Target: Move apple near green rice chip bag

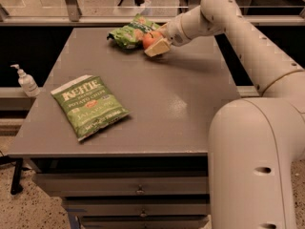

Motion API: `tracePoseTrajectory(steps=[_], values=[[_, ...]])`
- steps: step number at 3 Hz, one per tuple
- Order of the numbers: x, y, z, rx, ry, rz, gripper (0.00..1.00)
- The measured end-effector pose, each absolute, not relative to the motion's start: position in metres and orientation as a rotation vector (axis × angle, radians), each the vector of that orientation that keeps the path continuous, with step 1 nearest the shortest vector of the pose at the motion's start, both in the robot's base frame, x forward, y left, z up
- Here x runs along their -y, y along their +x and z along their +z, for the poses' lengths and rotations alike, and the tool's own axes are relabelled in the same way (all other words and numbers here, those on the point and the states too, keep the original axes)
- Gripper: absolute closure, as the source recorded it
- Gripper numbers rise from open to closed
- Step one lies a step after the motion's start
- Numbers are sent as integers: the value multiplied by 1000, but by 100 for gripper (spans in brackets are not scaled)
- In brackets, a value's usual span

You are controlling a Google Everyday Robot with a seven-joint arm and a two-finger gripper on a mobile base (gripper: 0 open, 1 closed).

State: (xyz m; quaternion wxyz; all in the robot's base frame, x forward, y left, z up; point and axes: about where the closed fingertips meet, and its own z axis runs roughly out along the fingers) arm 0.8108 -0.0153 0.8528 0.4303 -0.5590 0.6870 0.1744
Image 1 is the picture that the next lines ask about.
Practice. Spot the white pump sanitizer bottle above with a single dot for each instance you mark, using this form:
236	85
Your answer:
26	82

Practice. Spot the grey drawer cabinet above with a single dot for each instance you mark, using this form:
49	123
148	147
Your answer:
149	169

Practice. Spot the red apple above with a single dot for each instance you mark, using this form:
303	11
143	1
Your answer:
150	37

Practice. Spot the grey drawer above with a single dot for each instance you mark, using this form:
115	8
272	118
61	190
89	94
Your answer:
102	185
144	223
138	207

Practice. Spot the middle grey drawer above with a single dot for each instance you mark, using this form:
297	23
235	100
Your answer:
138	207

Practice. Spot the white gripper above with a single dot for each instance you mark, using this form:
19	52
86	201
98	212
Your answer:
172	32

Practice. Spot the green Kettle jalapeno chip bag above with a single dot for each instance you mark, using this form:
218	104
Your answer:
88	105

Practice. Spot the bottom grey drawer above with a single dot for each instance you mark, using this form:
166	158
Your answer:
144	223

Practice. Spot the black stand leg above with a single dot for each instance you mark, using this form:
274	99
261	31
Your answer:
16	187

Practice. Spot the green rice chip bag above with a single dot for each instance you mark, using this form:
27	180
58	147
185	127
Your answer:
131	36

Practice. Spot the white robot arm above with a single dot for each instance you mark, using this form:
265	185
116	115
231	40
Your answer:
253	141

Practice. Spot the metal railing frame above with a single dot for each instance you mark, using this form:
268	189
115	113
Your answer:
99	12

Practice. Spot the top grey drawer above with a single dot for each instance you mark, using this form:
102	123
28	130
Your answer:
102	185

